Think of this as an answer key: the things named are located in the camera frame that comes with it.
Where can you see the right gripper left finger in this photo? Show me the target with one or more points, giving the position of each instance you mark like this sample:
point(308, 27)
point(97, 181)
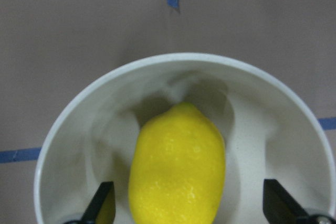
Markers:
point(102, 207)

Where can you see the cream ceramic bowl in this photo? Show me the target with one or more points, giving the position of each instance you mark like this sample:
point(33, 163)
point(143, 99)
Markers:
point(269, 132)

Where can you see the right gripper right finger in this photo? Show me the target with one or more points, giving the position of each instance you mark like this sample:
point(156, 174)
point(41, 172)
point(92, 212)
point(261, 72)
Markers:
point(280, 207)

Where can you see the yellow lemon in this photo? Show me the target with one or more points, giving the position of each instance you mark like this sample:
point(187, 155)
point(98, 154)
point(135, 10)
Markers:
point(178, 169)

